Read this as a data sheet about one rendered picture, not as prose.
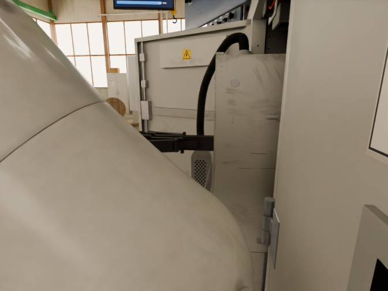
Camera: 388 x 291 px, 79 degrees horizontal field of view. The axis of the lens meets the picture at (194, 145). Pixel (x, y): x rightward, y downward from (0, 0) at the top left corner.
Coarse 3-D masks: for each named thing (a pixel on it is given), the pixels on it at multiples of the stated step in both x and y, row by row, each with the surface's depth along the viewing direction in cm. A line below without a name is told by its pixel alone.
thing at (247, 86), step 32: (224, 64) 35; (256, 64) 34; (224, 96) 36; (256, 96) 35; (224, 128) 37; (256, 128) 36; (224, 160) 38; (256, 160) 38; (224, 192) 40; (256, 192) 39; (256, 224) 40; (256, 256) 42; (256, 288) 43
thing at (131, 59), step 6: (132, 60) 756; (132, 66) 761; (132, 72) 765; (132, 78) 769; (132, 84) 774; (132, 90) 779; (132, 96) 784; (132, 102) 789; (132, 108) 793; (132, 114) 804; (138, 114) 802; (138, 120) 807
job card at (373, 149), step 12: (384, 60) 7; (384, 72) 7; (384, 84) 7; (384, 96) 7; (384, 108) 6; (372, 120) 7; (384, 120) 6; (372, 132) 7; (384, 132) 6; (372, 144) 7; (384, 144) 6; (372, 156) 7; (384, 156) 6
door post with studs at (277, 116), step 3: (288, 30) 29; (285, 60) 30; (285, 63) 30; (282, 93) 31; (279, 111) 31; (267, 114) 31; (270, 114) 31; (273, 114) 31; (276, 114) 31; (279, 114) 31; (267, 117) 31; (270, 117) 31; (273, 117) 31; (276, 117) 31; (279, 117) 31; (279, 120) 31; (276, 162) 34; (273, 195) 35; (258, 240) 36; (261, 243) 36; (267, 246) 36; (267, 258) 38
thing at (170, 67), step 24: (240, 24) 86; (144, 48) 119; (168, 48) 107; (192, 48) 100; (216, 48) 94; (144, 72) 121; (168, 72) 114; (192, 72) 106; (144, 96) 123; (168, 96) 117; (192, 96) 108; (144, 120) 130; (168, 120) 120; (192, 120) 111
